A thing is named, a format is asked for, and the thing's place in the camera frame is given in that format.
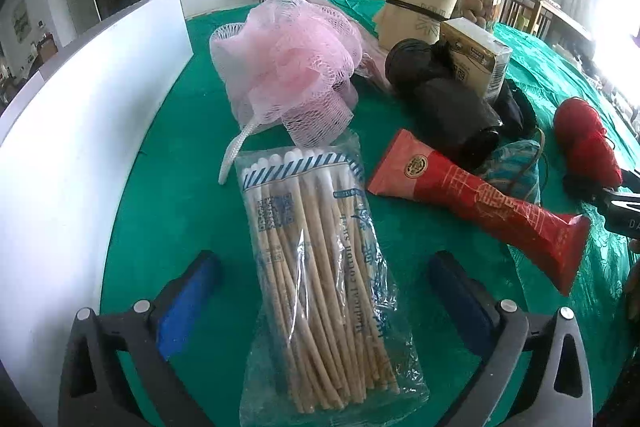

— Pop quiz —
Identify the black cloth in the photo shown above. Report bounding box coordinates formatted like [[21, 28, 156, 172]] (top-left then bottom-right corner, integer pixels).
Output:
[[492, 79, 538, 140]]

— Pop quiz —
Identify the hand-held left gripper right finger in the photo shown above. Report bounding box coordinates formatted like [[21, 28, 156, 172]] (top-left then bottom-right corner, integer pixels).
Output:
[[428, 250, 594, 427]]

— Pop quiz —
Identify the black plastic bag roll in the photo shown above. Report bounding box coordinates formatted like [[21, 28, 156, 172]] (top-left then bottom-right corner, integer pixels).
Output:
[[412, 77, 503, 170]]

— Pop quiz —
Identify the red paper packet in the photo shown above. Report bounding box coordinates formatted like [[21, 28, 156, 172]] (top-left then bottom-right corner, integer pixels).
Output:
[[367, 129, 592, 297]]

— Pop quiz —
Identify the pack of cotton swabs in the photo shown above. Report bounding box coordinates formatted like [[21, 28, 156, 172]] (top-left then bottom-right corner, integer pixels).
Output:
[[235, 129, 430, 427]]

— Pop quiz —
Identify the wooden side furniture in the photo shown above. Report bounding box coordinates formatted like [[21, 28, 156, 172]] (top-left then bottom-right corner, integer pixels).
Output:
[[500, 0, 596, 52]]

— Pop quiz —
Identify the framed wall painting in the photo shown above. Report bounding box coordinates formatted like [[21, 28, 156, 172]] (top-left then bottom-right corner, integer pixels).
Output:
[[11, 0, 30, 42]]

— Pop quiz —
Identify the green tablecloth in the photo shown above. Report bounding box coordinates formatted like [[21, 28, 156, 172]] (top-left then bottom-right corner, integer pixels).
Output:
[[99, 0, 640, 427]]

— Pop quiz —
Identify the red cloth bundle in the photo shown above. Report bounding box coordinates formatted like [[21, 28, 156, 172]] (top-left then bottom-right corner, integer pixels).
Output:
[[552, 98, 623, 188]]

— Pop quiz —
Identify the teal patterned pouch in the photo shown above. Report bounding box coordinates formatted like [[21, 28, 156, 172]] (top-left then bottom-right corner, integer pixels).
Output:
[[472, 127, 548, 208]]

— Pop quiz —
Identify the white board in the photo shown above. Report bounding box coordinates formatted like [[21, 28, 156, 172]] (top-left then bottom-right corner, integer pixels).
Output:
[[0, 0, 195, 408]]

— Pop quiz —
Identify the beige tissue pack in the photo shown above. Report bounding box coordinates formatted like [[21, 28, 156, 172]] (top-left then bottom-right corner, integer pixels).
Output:
[[439, 18, 513, 100]]

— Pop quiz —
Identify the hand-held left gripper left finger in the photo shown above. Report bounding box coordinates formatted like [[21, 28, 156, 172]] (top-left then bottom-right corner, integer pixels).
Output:
[[58, 250, 222, 427]]

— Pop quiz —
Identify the pink mesh bath sponge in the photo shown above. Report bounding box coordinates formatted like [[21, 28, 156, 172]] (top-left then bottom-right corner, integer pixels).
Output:
[[209, 0, 365, 185]]

